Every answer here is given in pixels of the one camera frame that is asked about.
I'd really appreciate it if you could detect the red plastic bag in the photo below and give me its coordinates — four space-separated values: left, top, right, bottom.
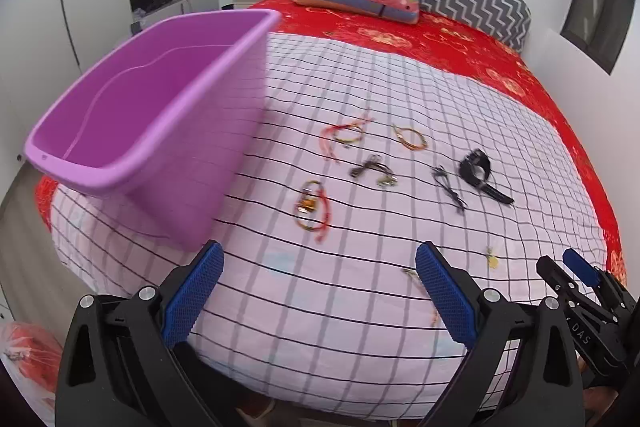
0 321 65 410

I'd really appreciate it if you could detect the red cord rainbow bracelet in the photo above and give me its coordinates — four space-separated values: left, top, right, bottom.
321 116 377 164

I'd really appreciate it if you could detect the thin gold chain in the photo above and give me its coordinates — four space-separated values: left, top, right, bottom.
401 267 442 325

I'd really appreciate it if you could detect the orange braided beaded bracelet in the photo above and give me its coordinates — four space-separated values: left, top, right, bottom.
392 123 431 152

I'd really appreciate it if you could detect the thin black cord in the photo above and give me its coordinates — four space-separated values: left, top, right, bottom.
432 166 469 212

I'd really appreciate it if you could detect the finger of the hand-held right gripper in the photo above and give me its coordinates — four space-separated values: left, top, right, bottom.
561 248 640 323
536 254 628 365

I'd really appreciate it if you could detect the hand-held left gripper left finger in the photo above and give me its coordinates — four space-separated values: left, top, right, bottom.
55 239 246 427

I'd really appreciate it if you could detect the black wrist watch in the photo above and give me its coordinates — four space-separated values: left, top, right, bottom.
458 149 515 206

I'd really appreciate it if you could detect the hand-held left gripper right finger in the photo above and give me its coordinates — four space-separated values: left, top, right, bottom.
415 241 586 427

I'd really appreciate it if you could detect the red patterned bed sheet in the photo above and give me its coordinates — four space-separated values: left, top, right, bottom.
34 0 627 289

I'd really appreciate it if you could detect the red string gold bead bracelet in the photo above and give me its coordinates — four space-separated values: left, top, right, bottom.
293 180 335 234

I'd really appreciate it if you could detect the purple plastic bin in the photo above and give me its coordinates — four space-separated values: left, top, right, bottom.
24 9 281 253

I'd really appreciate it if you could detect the dark window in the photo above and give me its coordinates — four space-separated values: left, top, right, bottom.
560 0 637 75

